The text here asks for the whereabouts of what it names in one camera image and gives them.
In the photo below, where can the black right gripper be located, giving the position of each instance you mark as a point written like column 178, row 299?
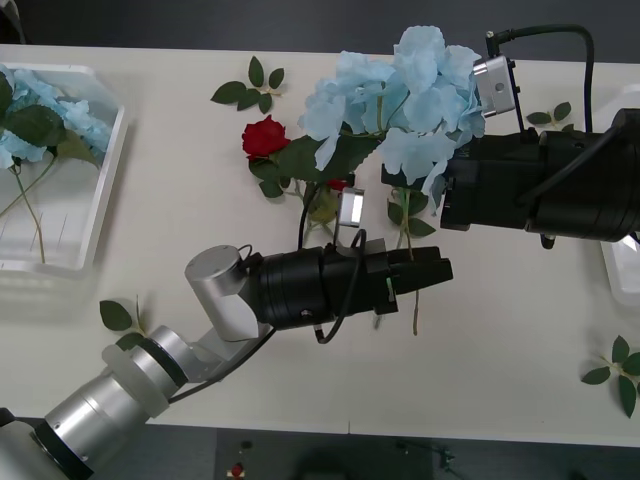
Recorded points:
column 495, row 180

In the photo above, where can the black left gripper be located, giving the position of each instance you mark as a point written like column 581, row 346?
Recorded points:
column 350, row 285

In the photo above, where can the pale blue flower with stem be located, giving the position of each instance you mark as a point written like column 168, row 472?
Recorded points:
column 75, row 112
column 425, row 105
column 7, row 150

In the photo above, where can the silver and black left arm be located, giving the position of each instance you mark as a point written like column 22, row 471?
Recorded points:
column 220, row 295

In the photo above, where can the loose green leaf twig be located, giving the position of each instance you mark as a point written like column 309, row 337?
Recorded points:
column 562, row 111
column 626, row 395
column 257, row 70
column 115, row 315

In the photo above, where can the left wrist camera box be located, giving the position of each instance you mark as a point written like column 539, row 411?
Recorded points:
column 351, row 207

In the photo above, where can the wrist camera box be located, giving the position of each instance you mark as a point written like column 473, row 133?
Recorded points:
column 351, row 207
column 497, row 87

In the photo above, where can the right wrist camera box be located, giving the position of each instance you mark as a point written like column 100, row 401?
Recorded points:
column 497, row 87

